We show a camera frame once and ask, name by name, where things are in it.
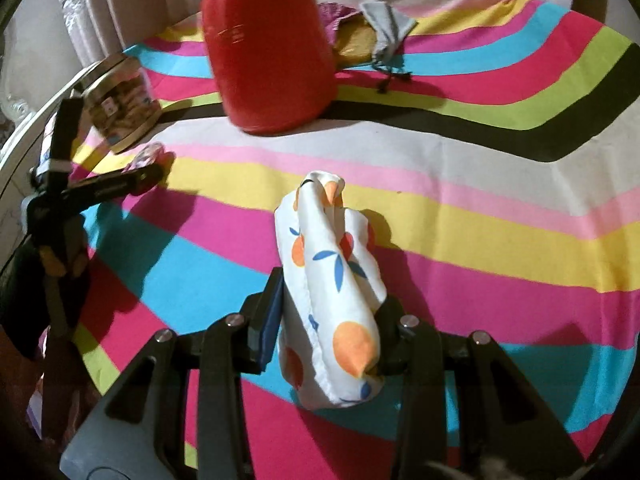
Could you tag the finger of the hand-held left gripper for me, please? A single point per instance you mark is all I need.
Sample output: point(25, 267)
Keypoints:
point(115, 184)
point(65, 130)

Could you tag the white cloth with orange print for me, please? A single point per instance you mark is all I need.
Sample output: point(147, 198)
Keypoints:
point(325, 280)

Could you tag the colourful striped tablecloth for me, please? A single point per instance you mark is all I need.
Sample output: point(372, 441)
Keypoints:
point(450, 220)

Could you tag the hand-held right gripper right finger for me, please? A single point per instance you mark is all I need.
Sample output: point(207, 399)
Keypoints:
point(395, 332)

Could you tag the clear jar with metal lid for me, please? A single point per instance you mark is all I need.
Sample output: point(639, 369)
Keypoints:
point(120, 105)

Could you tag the red plastic container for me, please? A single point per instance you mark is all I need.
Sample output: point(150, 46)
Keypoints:
point(270, 60)

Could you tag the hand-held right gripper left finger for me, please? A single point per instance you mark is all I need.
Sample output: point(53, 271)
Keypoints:
point(272, 320)

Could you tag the purple knit glove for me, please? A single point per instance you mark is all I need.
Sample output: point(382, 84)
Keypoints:
point(332, 15)

